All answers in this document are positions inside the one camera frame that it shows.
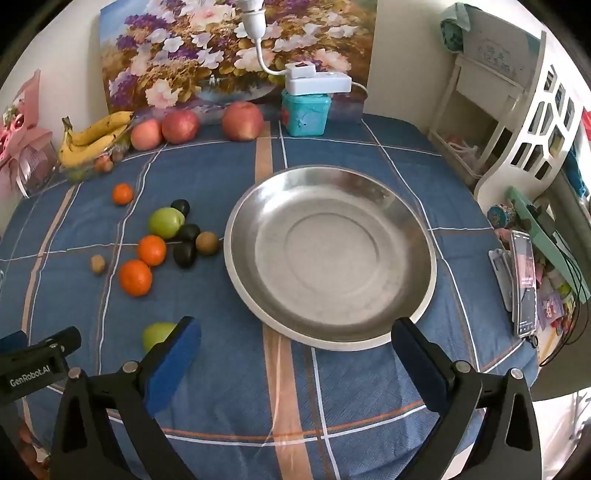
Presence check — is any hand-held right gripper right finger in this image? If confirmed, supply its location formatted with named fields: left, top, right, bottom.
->
left=391, top=317, right=543, bottom=480

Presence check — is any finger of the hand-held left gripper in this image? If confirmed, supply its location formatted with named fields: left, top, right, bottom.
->
left=28, top=326, right=82, bottom=358

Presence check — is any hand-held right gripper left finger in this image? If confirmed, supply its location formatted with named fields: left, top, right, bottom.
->
left=48, top=316, right=202, bottom=480

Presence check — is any large orange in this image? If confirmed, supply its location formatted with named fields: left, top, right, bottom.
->
left=119, top=259, right=153, bottom=297

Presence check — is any round stainless steel plate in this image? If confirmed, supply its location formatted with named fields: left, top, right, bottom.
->
left=223, top=166, right=437, bottom=352

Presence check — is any blue plaid tablecloth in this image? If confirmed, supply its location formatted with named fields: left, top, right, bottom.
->
left=0, top=113, right=541, bottom=480

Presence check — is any white phone stand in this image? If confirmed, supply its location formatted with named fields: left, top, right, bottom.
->
left=488, top=248, right=516, bottom=313

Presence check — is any black smartphone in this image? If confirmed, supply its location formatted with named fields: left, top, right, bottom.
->
left=509, top=230, right=539, bottom=339

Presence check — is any patterned tape roll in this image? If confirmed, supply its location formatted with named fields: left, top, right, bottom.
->
left=486, top=205, right=516, bottom=230

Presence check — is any clear plastic fruit container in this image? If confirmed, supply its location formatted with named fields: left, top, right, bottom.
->
left=60, top=138, right=131, bottom=184

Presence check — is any green board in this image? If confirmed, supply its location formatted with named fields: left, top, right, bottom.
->
left=505, top=186, right=591, bottom=304

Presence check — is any pink gift bouquet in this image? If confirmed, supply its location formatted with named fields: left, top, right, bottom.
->
left=0, top=69, right=59, bottom=200

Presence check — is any bunch of yellow bananas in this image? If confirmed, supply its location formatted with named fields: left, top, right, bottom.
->
left=58, top=111, right=135, bottom=168

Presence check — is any white plastic bag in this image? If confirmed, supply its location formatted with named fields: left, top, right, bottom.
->
left=444, top=134, right=482, bottom=168

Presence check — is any pale pink apple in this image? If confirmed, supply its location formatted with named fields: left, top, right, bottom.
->
left=130, top=119, right=164, bottom=151

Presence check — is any large red apple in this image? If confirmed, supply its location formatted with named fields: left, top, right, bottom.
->
left=222, top=101, right=265, bottom=142

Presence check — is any white cutout shelf rack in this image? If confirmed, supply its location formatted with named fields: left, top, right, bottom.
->
left=473, top=28, right=583, bottom=223

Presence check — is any teal plastic box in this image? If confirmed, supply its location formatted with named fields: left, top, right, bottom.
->
left=281, top=89, right=332, bottom=137

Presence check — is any floral painting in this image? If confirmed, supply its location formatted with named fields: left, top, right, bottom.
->
left=100, top=0, right=378, bottom=117

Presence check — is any teal cloth bag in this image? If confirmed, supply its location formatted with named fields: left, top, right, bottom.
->
left=440, top=2, right=472, bottom=52

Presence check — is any white gooseneck lamp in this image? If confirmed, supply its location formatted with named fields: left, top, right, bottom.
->
left=237, top=0, right=296, bottom=77

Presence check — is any black cable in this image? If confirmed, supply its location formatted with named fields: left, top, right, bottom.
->
left=531, top=231, right=591, bottom=367

